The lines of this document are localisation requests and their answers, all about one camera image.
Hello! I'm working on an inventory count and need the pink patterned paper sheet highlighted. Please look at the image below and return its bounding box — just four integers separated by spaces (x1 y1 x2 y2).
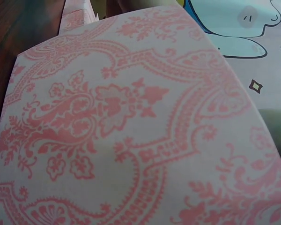
0 4 281 225

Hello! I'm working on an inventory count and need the stack of pink patterned papers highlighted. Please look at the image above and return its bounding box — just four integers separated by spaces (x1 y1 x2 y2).
59 0 99 36

